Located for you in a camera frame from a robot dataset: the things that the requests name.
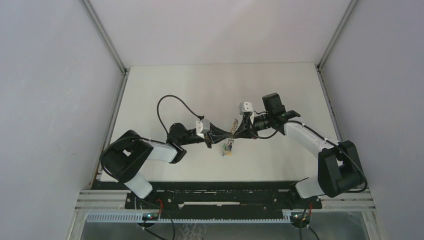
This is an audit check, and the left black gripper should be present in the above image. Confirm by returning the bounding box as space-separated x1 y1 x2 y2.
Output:
179 122 232 149

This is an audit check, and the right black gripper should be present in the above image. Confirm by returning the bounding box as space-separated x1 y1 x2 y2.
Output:
233 113 273 140

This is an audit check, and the green tagged key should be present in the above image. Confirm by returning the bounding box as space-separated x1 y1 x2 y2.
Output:
223 142 232 151

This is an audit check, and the large metal keyring yellow handle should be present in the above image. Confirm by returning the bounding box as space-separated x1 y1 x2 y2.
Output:
226 118 239 149

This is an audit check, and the yellow tagged key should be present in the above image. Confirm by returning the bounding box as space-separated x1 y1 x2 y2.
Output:
222 150 232 157

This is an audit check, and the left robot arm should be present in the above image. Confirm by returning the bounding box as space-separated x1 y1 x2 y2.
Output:
99 121 232 209

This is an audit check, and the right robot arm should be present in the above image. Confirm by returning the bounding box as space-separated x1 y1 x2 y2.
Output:
234 93 368 208

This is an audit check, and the right circuit board green led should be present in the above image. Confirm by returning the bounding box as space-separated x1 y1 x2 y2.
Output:
290 214 311 223

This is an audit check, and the circuit board green led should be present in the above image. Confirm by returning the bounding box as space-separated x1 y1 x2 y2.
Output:
290 214 311 223
142 213 160 222

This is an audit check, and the left circuit board green led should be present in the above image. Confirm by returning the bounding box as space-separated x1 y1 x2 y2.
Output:
142 213 160 222

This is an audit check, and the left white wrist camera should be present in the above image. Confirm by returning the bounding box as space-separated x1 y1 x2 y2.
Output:
195 118 211 139

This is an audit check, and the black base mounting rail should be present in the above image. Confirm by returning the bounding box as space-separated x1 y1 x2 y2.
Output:
92 180 323 220

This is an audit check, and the white slotted cable duct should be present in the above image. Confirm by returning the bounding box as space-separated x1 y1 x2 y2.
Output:
86 211 299 224

